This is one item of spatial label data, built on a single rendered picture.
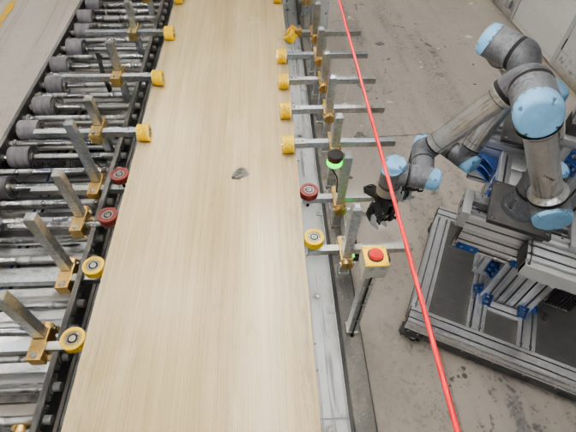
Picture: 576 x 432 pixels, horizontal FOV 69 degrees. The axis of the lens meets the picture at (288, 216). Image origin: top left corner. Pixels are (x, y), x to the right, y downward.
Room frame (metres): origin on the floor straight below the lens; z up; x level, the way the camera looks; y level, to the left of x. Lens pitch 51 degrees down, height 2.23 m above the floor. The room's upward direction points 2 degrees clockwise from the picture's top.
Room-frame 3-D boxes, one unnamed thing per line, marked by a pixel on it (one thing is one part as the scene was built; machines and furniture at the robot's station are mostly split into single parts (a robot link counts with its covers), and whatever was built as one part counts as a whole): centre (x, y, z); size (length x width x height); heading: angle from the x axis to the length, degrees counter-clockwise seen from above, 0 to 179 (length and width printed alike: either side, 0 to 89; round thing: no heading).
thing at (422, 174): (1.00, -0.45, 1.24); 0.11 x 0.11 x 0.08; 79
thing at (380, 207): (0.99, -0.35, 1.08); 0.09 x 0.08 x 0.12; 24
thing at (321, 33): (2.18, -0.15, 0.89); 0.03 x 0.03 x 0.48; 4
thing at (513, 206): (1.03, -0.88, 1.09); 0.15 x 0.15 x 0.10
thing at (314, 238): (0.96, -0.11, 0.85); 0.08 x 0.08 x 0.11
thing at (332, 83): (1.68, -0.18, 0.93); 0.03 x 0.03 x 0.48; 4
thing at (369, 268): (0.67, -0.26, 1.18); 0.07 x 0.07 x 0.08; 4
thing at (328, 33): (2.48, -0.23, 0.95); 0.36 x 0.03 x 0.03; 94
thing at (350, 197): (1.23, -0.28, 0.84); 0.43 x 0.03 x 0.04; 94
